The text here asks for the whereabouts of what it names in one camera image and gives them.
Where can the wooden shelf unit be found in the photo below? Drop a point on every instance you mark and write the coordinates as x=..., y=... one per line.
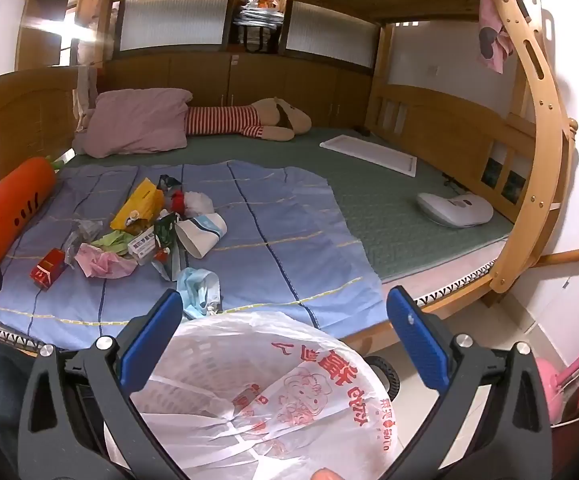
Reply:
x=54, y=25

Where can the clear crinkled wrapper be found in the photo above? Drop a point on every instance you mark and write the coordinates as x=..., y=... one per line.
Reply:
x=80, y=236

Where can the pink hanging cloth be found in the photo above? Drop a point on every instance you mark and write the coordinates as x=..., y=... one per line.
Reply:
x=492, y=35

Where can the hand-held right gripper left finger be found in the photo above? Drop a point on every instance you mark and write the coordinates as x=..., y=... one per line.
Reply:
x=152, y=340

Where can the striped plush dog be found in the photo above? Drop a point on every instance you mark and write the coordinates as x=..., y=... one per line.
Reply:
x=249, y=120

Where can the clear plastic bag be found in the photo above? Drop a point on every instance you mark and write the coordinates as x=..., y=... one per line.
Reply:
x=199, y=203

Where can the red and white wrapper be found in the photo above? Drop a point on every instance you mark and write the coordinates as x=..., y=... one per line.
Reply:
x=177, y=201

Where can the white bin with plastic liner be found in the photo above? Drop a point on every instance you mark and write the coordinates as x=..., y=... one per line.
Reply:
x=249, y=390

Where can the dark green packet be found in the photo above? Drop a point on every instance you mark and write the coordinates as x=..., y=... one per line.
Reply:
x=167, y=230

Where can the white and blue packets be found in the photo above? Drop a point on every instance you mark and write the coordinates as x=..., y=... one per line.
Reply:
x=202, y=232

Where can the small dark wrapper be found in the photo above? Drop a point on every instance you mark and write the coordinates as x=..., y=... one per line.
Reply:
x=167, y=181

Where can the small white and blue box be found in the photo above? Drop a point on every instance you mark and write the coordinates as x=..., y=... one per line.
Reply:
x=142, y=247

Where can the yellow snack packet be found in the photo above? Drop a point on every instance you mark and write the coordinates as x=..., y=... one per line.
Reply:
x=137, y=205

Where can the wooden bunk bed frame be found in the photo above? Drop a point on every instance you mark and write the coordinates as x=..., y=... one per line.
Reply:
x=434, y=120

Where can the pink tissue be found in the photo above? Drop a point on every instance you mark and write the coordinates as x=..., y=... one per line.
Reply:
x=103, y=262

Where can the person's right hand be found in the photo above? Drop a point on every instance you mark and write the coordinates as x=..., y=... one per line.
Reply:
x=325, y=474

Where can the green paper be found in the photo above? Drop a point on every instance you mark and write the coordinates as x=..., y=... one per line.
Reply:
x=114, y=239

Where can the small red box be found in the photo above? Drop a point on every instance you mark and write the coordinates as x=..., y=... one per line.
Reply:
x=48, y=270

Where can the orange carrot plush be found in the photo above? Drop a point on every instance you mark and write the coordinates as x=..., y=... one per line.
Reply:
x=6, y=205

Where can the blue face mask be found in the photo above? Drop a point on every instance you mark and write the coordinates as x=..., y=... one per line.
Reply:
x=199, y=292

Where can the green bed mat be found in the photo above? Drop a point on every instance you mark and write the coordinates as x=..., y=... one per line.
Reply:
x=384, y=195

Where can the black wheel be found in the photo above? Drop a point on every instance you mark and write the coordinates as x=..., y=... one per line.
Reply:
x=384, y=377

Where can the pink pillow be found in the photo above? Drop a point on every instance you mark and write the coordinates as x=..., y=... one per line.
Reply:
x=137, y=122

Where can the flat white board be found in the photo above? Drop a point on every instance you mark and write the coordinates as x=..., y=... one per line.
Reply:
x=369, y=152

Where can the blue checked bed sheet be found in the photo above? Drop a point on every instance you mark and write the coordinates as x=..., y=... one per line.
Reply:
x=269, y=240

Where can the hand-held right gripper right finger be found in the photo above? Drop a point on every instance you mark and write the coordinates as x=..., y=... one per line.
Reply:
x=417, y=345

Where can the curved wooden ladder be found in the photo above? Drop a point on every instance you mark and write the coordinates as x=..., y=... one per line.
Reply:
x=539, y=125

